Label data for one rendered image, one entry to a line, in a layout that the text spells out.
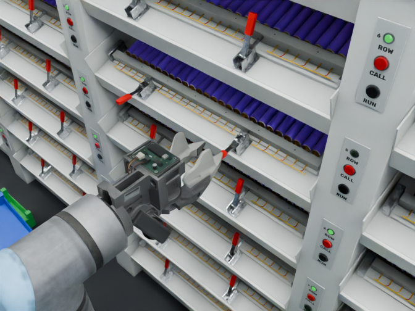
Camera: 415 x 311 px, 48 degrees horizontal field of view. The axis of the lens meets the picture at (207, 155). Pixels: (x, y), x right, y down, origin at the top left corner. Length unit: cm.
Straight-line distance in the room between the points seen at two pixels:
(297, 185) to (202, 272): 61
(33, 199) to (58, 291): 155
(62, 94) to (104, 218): 85
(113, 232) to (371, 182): 38
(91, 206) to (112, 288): 118
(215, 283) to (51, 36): 80
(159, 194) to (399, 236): 40
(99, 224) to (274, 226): 50
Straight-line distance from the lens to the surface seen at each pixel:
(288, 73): 77
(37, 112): 169
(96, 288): 179
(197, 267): 139
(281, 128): 89
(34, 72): 154
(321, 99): 73
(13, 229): 196
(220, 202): 106
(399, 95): 64
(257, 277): 117
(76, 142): 153
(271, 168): 87
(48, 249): 58
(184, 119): 97
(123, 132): 124
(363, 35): 62
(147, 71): 106
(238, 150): 88
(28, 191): 217
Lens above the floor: 150
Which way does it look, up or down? 44 degrees down
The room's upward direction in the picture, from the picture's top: straight up
